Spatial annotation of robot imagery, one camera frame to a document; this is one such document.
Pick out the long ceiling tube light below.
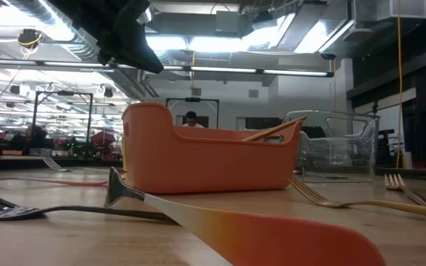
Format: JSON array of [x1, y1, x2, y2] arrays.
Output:
[[0, 57, 335, 78]]

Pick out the black robot station frame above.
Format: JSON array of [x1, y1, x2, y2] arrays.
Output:
[[166, 97, 220, 129], [31, 90, 94, 149]]

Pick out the black wall screen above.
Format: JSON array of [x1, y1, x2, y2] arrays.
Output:
[[245, 117, 286, 130]]

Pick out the red background object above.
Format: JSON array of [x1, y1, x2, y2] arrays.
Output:
[[90, 132, 117, 160]]

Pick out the person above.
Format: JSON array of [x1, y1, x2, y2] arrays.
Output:
[[24, 125, 50, 151], [181, 110, 206, 129]]

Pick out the yellow extension cord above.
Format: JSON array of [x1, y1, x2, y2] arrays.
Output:
[[395, 0, 405, 169]]

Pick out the black fork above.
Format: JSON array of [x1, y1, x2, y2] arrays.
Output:
[[0, 187, 179, 225]]

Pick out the clear plastic bin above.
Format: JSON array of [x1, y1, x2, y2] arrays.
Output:
[[282, 109, 381, 184]]

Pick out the orange-handled silver fork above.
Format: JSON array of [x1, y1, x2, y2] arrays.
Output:
[[39, 154, 107, 174], [104, 166, 388, 266]]

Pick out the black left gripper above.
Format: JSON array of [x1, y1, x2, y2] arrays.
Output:
[[48, 0, 164, 74]]

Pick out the orange plastic bin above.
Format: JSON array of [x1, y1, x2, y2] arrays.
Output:
[[121, 102, 305, 196]]

